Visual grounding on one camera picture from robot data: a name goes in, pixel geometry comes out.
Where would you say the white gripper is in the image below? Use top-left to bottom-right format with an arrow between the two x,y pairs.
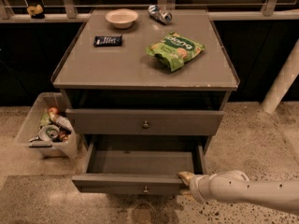
177,171 -> 211,203

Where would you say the grey drawer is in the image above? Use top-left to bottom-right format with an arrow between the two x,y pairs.
66,109 -> 224,135
72,135 -> 206,195

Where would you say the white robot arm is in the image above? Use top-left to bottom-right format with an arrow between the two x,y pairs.
178,171 -> 299,215

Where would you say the grey drawer cabinet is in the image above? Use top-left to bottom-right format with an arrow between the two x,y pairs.
52,10 -> 239,147

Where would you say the grey top drawer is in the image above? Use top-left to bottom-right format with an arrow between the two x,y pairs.
66,109 -> 224,135

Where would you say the metal floor drain cover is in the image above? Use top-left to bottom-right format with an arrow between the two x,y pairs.
131,203 -> 155,224

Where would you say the green snack bag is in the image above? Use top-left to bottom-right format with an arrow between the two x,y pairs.
146,32 -> 205,72

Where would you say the plastic bottle in bin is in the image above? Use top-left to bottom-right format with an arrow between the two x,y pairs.
50,112 -> 73,132

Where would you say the empty can in bin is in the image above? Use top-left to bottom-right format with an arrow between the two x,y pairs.
38,125 -> 59,141

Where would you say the clear plastic trash bin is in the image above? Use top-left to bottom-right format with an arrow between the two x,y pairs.
15,92 -> 80,159

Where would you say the white diagonal pillar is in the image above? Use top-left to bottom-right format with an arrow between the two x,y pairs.
261,39 -> 299,114

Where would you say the crushed silver can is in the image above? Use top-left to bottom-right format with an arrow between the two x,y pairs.
148,5 -> 172,25

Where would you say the dark blue candy bar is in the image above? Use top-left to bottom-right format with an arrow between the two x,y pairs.
93,35 -> 122,47

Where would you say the white paper bowl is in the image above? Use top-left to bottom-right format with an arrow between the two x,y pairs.
106,8 -> 138,29

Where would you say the yellow toy on ledge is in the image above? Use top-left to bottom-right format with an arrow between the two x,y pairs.
27,5 -> 45,19

